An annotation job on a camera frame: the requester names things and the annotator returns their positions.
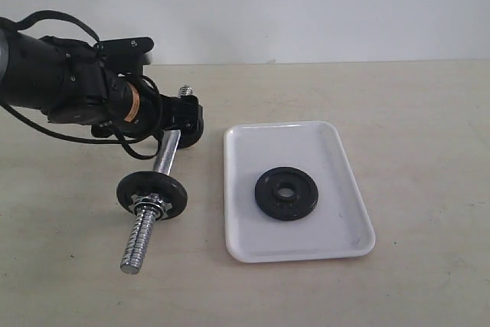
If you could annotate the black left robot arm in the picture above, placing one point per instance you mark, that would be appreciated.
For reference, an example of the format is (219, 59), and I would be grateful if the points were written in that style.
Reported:
(100, 85)

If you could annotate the chrome star collar nut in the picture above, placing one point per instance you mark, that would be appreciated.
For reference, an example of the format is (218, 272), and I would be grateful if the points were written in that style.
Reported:
(152, 201)

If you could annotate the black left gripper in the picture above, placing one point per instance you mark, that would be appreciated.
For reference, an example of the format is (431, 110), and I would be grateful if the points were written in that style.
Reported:
(136, 109)

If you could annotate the chrome threaded dumbbell bar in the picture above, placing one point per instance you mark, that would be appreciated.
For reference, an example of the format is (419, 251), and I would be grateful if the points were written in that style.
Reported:
(141, 232)

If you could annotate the white plastic tray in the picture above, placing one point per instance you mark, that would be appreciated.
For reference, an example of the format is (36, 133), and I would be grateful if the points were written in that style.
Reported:
(339, 227)

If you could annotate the black weight plate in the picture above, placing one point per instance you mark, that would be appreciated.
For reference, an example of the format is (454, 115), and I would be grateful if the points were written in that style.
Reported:
(190, 137)
(148, 182)
(286, 193)

